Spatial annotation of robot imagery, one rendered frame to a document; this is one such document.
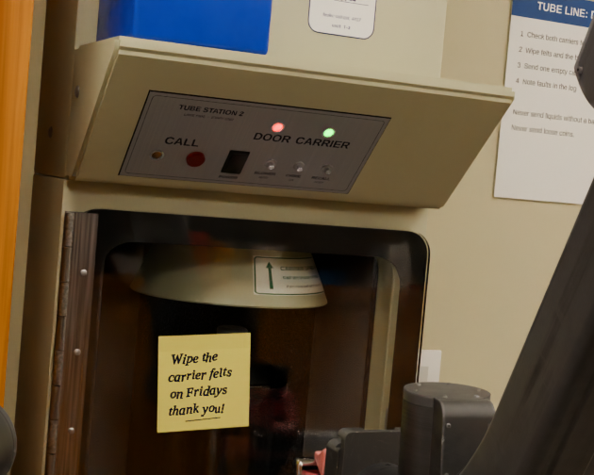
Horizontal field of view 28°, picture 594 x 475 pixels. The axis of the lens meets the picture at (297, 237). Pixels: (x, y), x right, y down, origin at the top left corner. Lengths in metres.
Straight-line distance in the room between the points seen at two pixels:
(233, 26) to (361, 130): 0.14
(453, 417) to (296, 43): 0.37
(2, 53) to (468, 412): 0.38
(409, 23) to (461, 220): 0.58
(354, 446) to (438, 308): 0.72
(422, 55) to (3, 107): 0.39
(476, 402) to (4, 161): 0.35
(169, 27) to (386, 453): 0.34
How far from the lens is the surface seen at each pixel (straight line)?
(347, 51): 0.99
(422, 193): 0.98
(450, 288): 1.56
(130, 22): 0.82
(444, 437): 0.75
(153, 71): 0.82
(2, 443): 0.63
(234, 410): 0.96
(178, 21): 0.82
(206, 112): 0.85
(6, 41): 0.81
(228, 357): 0.95
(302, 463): 0.94
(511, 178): 1.60
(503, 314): 1.61
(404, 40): 1.02
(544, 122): 1.63
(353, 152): 0.92
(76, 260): 0.90
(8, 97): 0.81
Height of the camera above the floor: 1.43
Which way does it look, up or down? 3 degrees down
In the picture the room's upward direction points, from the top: 5 degrees clockwise
